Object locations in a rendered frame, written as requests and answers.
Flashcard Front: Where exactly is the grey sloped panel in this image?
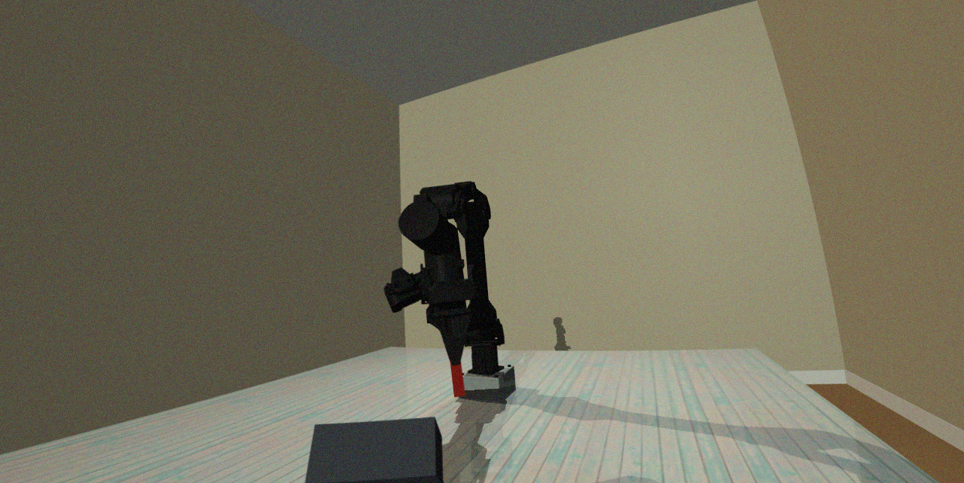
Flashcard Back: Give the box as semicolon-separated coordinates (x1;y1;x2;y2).
305;417;444;483

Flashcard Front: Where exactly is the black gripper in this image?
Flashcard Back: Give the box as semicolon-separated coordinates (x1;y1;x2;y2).
425;253;479;365

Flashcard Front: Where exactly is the red peg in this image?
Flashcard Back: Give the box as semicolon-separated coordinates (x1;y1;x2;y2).
450;360;465;397

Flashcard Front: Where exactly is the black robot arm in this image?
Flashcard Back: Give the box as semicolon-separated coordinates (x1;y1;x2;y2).
384;181;505;375

